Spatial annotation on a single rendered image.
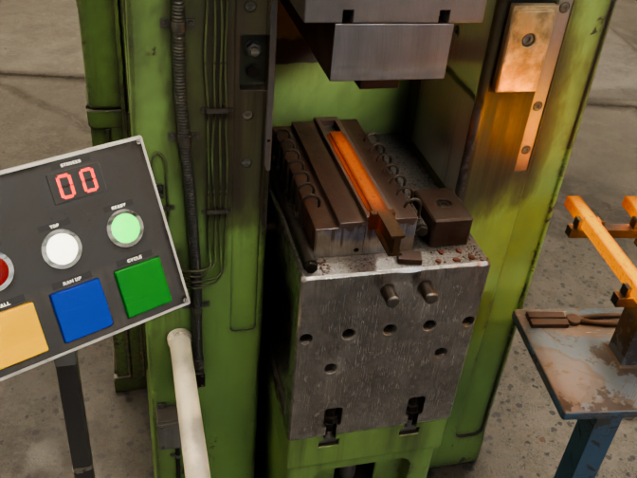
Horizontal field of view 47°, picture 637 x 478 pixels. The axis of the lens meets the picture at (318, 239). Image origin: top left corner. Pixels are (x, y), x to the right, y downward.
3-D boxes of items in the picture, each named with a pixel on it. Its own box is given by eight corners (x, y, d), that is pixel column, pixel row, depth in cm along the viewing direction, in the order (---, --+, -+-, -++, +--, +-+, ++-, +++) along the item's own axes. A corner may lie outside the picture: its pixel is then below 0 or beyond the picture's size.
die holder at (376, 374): (450, 418, 169) (492, 262, 143) (287, 441, 159) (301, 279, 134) (376, 269, 213) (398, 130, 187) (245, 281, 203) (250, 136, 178)
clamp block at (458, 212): (468, 245, 147) (475, 217, 143) (428, 248, 145) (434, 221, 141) (445, 212, 157) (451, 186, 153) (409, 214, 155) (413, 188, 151)
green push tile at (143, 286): (173, 301, 116) (159, 256, 115) (130, 318, 112) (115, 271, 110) (168, 300, 118) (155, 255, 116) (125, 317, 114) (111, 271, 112)
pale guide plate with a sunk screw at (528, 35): (536, 92, 145) (559, 6, 135) (495, 93, 142) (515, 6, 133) (531, 87, 146) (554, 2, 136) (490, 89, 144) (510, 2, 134)
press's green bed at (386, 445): (416, 537, 195) (448, 417, 169) (278, 562, 186) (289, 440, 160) (357, 385, 239) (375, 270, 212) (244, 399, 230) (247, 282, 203)
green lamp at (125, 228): (142, 244, 113) (140, 221, 111) (111, 247, 112) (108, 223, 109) (141, 232, 115) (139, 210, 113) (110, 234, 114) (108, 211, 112)
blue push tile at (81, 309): (114, 324, 111) (99, 277, 110) (66, 343, 107) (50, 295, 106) (110, 323, 112) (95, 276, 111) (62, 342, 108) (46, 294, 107)
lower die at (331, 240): (411, 249, 144) (418, 213, 139) (313, 258, 139) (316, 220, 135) (353, 147, 177) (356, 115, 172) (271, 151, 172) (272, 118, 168)
